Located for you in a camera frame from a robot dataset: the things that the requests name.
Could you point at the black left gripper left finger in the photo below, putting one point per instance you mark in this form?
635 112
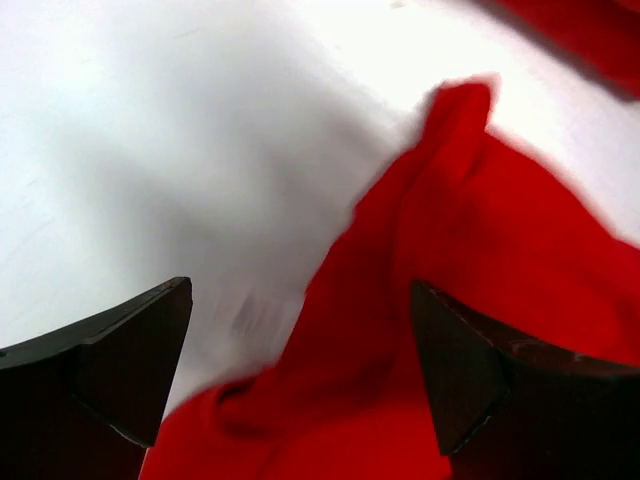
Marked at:
86 401

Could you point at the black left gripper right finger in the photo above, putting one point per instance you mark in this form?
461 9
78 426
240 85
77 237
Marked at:
507 405

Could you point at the red t shirt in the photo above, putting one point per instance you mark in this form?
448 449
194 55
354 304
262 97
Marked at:
599 38
462 211

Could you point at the red folded t shirt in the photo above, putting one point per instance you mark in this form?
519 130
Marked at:
599 38

